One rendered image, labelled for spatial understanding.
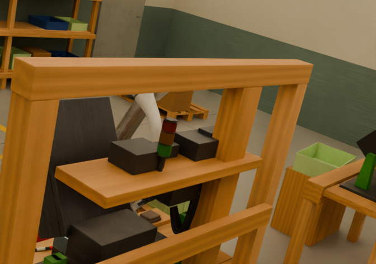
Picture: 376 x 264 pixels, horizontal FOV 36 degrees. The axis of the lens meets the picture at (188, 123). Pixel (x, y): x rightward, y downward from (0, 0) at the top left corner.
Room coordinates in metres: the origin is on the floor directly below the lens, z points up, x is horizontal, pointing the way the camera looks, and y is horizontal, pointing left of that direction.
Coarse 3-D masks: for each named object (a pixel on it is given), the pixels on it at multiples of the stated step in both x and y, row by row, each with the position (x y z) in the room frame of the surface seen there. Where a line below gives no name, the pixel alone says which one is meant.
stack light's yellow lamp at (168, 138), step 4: (160, 136) 1.90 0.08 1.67; (164, 136) 1.89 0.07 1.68; (168, 136) 1.89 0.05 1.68; (172, 136) 1.89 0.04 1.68; (160, 140) 1.89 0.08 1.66; (164, 140) 1.88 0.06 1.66; (168, 140) 1.89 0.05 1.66; (172, 140) 1.90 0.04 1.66; (164, 144) 1.89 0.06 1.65; (168, 144) 1.89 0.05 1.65; (172, 144) 1.91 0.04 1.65
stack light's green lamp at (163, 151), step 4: (160, 144) 1.89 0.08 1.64; (160, 148) 1.89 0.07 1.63; (164, 148) 1.88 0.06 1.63; (168, 148) 1.89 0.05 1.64; (160, 152) 1.89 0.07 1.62; (164, 152) 1.89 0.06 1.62; (168, 152) 1.89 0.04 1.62; (160, 156) 1.89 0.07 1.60; (164, 156) 1.89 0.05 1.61; (168, 156) 1.90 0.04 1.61
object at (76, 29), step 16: (16, 0) 7.59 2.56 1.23; (96, 0) 8.69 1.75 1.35; (32, 16) 8.24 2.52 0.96; (48, 16) 8.59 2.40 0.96; (96, 16) 8.79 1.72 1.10; (0, 32) 7.39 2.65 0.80; (16, 32) 7.60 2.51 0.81; (32, 32) 7.81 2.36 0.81; (48, 32) 8.03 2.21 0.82; (64, 32) 8.33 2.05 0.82; (80, 32) 8.58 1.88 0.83; (0, 48) 7.98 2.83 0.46; (16, 48) 8.12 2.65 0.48; (32, 48) 8.29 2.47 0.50; (0, 64) 7.83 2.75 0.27; (0, 80) 7.57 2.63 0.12
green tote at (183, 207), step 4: (156, 200) 3.19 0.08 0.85; (148, 204) 3.24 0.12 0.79; (152, 204) 3.21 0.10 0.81; (156, 204) 3.19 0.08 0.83; (160, 204) 3.16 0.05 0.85; (180, 204) 3.17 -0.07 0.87; (184, 204) 3.19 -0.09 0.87; (188, 204) 3.22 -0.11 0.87; (160, 208) 3.16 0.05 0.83; (164, 208) 3.13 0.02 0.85; (168, 208) 3.12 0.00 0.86; (180, 208) 3.18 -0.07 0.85; (184, 208) 3.20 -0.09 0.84; (164, 212) 3.12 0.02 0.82; (168, 212) 3.12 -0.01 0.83; (180, 212) 3.18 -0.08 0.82
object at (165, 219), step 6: (156, 210) 2.95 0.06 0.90; (162, 216) 2.90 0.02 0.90; (168, 216) 2.91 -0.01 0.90; (156, 222) 2.81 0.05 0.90; (162, 222) 2.84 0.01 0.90; (168, 222) 2.88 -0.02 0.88; (48, 240) 2.38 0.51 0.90; (36, 246) 2.30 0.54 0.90; (42, 246) 2.32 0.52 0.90; (48, 246) 2.33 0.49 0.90; (36, 252) 2.26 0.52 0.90; (42, 252) 2.27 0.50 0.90; (48, 252) 2.28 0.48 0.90; (36, 258) 2.21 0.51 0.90; (42, 258) 2.22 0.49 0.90
